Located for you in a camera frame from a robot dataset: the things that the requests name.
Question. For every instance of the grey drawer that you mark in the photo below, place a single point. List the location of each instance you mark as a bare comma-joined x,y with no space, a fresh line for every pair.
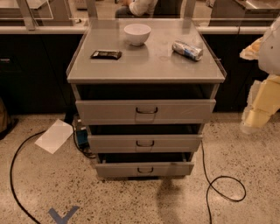
120,112
120,165
144,143

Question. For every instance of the grey middle drawer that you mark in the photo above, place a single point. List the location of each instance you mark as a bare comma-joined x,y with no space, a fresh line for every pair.
144,143

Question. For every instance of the white paper sheet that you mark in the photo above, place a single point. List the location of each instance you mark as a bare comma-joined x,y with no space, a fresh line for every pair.
55,136

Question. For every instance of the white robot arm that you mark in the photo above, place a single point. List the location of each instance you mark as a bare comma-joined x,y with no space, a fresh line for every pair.
266,50

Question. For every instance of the grey top drawer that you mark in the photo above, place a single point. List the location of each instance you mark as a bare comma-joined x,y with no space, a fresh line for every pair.
120,112

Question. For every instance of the grey drawer cabinet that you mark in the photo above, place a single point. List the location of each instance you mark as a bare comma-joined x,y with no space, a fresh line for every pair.
152,71

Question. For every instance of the dark counter with rail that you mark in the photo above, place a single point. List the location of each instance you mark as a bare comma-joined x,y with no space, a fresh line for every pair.
33,68

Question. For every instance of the grey bottom drawer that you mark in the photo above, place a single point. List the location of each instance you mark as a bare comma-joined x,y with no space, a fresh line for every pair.
120,165

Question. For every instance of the blue box on floor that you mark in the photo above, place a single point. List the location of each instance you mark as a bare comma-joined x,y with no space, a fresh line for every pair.
82,137

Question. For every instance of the white bowl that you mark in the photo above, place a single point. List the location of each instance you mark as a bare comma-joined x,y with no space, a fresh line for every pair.
137,34

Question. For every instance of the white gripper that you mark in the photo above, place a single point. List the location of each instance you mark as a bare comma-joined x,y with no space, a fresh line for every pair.
270,53

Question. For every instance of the dark snack bar wrapper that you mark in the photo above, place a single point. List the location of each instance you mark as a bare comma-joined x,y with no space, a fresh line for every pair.
106,55

